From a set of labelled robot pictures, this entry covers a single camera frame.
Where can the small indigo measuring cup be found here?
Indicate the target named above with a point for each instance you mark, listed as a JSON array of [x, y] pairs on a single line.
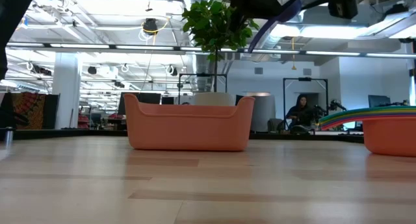
[[273, 26]]

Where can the orange plastic basket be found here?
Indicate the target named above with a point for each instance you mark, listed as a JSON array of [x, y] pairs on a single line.
[[188, 130]]

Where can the light blue measuring cup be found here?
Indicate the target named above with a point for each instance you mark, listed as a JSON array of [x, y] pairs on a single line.
[[373, 108]]

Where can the orange measuring cup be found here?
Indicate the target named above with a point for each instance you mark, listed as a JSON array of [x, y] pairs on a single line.
[[390, 139]]

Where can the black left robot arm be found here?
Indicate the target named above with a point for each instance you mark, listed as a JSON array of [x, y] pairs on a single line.
[[13, 16]]

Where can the black background robot arm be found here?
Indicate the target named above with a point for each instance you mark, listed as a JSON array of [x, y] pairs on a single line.
[[334, 104]]

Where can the green plant in white pot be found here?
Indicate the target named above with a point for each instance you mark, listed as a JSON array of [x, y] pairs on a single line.
[[211, 26]]

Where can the black ceiling-hung device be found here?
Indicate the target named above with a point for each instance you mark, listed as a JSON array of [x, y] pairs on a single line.
[[150, 26]]

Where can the grey cylindrical column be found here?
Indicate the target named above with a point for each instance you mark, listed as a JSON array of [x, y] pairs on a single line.
[[263, 113]]

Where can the person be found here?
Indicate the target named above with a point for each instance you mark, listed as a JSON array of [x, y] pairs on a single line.
[[300, 113]]

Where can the black computer monitor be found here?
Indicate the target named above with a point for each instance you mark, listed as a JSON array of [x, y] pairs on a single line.
[[378, 101], [149, 98]]

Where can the silver metal cylinder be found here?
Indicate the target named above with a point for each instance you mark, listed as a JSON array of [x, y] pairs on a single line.
[[8, 136]]

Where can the black metal rig frame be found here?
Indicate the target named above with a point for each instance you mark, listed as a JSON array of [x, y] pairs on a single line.
[[201, 75], [305, 79]]

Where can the black aluminium table frame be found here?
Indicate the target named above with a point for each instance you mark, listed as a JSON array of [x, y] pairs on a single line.
[[65, 133]]

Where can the patterned orange wall panel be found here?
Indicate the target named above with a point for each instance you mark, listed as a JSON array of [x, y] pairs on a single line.
[[29, 110]]

